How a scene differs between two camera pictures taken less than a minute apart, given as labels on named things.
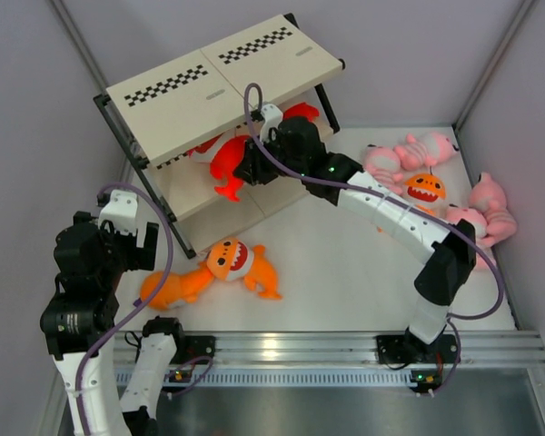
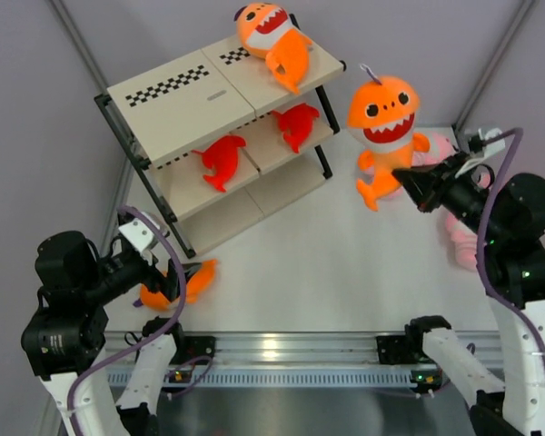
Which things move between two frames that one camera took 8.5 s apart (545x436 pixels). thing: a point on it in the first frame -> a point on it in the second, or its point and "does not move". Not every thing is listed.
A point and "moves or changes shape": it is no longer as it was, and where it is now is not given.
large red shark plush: (224, 154) moves or changes shape
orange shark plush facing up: (229, 259) -> (267, 31)
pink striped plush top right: (431, 149) does not move
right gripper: (252, 167) -> (423, 183)
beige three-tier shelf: (183, 123) does not move
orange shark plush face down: (179, 290) does not move
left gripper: (140, 258) -> (169, 285)
